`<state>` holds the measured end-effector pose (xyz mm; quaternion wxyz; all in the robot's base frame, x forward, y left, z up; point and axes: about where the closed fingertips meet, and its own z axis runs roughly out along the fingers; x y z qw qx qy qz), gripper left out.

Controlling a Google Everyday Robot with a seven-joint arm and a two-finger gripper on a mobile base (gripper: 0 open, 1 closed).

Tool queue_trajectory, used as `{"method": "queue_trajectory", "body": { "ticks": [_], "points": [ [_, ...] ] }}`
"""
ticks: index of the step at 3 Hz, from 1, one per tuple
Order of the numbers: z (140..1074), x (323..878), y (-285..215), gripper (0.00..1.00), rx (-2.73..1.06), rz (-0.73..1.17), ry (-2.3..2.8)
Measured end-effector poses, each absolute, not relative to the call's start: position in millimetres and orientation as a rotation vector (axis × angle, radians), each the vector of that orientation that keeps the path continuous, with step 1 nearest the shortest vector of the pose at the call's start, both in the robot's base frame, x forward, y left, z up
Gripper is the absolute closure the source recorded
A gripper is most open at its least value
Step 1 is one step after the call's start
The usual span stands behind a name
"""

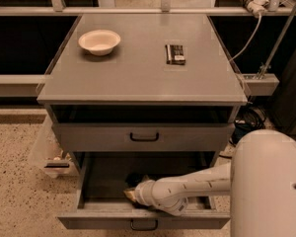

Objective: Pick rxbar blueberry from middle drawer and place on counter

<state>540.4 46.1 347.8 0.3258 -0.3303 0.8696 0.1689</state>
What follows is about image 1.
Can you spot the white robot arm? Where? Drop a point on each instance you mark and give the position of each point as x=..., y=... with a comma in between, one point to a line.
x=260, y=181

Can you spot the open grey lower drawer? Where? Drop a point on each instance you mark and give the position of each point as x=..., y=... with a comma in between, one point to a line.
x=101, y=203

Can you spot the closed grey upper drawer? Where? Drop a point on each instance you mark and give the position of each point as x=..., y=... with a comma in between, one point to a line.
x=137, y=137

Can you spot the grey drawer cabinet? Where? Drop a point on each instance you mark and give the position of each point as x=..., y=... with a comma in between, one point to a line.
x=134, y=83

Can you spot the dark snack bar on counter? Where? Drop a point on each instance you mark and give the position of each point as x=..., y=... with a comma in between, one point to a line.
x=175, y=54

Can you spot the clear plastic bin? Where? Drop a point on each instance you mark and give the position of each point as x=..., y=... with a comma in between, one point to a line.
x=47, y=155

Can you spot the blue electronic box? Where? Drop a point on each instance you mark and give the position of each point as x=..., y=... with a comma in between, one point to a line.
x=241, y=129

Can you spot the white paper bowl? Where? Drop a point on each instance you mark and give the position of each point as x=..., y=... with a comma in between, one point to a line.
x=99, y=42

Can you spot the metal diagonal rod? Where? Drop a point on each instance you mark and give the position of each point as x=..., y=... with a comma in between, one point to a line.
x=265, y=66

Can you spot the dark cabinet at right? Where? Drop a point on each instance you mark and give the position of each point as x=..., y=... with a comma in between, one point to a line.
x=283, y=102

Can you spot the white power strip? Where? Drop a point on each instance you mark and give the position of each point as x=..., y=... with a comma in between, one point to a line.
x=256, y=7

